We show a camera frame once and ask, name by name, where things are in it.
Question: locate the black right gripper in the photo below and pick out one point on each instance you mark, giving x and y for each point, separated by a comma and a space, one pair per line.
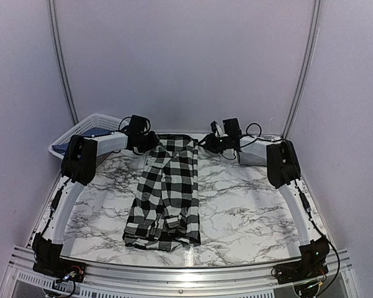
210, 144

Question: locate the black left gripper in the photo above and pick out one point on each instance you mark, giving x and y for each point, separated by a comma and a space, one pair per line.
152, 143

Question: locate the black white plaid shirt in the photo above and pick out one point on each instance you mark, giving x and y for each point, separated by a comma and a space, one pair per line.
164, 214

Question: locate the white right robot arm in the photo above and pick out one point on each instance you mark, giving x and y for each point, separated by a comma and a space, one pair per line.
278, 155

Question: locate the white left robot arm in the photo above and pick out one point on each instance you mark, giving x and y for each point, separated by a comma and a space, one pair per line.
78, 169

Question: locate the folded grey shirt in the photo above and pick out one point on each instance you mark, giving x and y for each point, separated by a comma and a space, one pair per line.
253, 155

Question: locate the white plastic basket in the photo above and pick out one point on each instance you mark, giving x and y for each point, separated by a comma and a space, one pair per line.
116, 141

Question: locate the blue shirt in basket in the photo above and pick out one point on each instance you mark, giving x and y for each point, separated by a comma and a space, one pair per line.
61, 146

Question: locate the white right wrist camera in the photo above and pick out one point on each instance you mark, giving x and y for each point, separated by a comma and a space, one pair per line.
216, 129

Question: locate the right aluminium corner post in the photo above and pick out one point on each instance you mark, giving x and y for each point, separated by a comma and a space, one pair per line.
304, 70

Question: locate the aluminium corner post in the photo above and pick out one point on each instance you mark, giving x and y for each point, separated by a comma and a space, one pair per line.
304, 70
60, 59

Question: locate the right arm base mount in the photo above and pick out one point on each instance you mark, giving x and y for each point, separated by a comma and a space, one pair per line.
297, 271

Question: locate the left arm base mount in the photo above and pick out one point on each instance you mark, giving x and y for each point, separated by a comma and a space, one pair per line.
61, 269

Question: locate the left aluminium corner post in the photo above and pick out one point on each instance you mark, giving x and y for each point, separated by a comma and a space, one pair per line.
60, 59

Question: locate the aluminium front frame rail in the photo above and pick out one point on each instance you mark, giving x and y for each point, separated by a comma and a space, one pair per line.
115, 280

